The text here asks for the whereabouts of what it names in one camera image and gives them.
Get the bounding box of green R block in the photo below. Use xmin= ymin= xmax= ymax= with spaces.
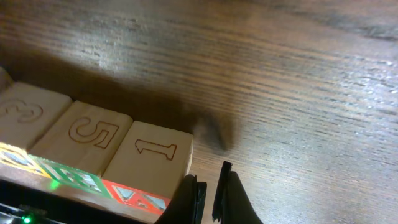
xmin=29 ymin=101 xmax=133 ymax=198

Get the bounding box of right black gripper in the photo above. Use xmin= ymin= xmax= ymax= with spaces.
xmin=1 ymin=180 xmax=139 ymax=224

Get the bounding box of yellow C block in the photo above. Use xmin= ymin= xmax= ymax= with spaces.
xmin=1 ymin=82 xmax=72 ymax=177

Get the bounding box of red A block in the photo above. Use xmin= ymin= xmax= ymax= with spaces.
xmin=102 ymin=121 xmax=193 ymax=215

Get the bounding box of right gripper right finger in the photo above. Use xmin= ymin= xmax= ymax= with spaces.
xmin=212 ymin=161 xmax=262 ymax=224

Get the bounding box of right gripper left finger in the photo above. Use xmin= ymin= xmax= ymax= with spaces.
xmin=155 ymin=174 xmax=207 ymax=224

